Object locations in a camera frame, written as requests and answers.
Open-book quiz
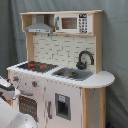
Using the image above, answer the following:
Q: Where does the grey water dispenser panel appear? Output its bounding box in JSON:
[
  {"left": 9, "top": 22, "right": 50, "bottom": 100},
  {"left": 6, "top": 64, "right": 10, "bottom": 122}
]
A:
[{"left": 55, "top": 94, "right": 71, "bottom": 120}]

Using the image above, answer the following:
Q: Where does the grey toy sink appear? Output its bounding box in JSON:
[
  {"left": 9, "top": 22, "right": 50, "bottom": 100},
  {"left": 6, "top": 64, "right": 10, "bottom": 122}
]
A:
[{"left": 52, "top": 67, "right": 92, "bottom": 81}]

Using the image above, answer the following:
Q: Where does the toy oven door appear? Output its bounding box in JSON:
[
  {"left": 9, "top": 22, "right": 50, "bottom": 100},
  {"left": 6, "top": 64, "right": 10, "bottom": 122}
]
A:
[{"left": 19, "top": 91, "right": 38, "bottom": 121}]

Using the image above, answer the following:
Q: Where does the red stove knob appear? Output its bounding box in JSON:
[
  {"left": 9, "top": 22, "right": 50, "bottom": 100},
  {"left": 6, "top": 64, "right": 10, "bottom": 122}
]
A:
[
  {"left": 12, "top": 75, "right": 20, "bottom": 83},
  {"left": 32, "top": 81, "right": 37, "bottom": 87}
]

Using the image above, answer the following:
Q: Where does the grey range hood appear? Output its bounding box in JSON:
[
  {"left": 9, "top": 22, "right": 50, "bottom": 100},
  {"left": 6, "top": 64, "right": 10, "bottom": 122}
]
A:
[{"left": 25, "top": 15, "right": 53, "bottom": 34}]

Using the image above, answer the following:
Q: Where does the right red stove knob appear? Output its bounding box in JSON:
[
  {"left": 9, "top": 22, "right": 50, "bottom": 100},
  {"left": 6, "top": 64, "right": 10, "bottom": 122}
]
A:
[{"left": 32, "top": 81, "right": 37, "bottom": 87}]

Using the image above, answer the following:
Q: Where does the toy microwave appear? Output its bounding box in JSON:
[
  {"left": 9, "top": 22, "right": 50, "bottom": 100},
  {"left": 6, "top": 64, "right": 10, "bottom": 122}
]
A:
[{"left": 55, "top": 14, "right": 92, "bottom": 33}]

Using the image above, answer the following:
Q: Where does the black toy stovetop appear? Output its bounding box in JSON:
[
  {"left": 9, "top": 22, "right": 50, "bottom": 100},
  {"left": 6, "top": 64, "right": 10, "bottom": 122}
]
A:
[{"left": 20, "top": 61, "right": 56, "bottom": 73}]

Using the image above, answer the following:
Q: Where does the grey fabric backdrop curtain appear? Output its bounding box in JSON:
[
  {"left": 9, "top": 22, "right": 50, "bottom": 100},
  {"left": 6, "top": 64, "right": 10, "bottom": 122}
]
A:
[{"left": 0, "top": 0, "right": 128, "bottom": 128}]

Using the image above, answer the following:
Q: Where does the black toy faucet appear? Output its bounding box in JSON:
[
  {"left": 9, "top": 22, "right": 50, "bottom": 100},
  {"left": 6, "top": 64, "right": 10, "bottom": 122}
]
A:
[{"left": 75, "top": 50, "right": 95, "bottom": 71}]

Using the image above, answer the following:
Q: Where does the grey cabinet door handle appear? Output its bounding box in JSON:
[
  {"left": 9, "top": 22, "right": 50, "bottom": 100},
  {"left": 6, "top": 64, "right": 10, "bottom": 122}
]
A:
[{"left": 47, "top": 101, "right": 52, "bottom": 119}]

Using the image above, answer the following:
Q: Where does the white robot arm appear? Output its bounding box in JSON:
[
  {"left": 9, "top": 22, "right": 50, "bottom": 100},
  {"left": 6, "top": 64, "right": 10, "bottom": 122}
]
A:
[{"left": 0, "top": 76, "right": 38, "bottom": 128}]

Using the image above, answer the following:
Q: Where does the left red stove knob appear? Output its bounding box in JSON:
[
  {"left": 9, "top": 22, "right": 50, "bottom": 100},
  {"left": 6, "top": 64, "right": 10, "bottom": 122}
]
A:
[{"left": 12, "top": 75, "right": 20, "bottom": 83}]

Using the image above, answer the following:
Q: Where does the wooden toy kitchen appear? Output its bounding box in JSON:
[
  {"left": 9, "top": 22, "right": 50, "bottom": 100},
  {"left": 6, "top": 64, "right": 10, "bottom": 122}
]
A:
[{"left": 8, "top": 10, "right": 115, "bottom": 128}]

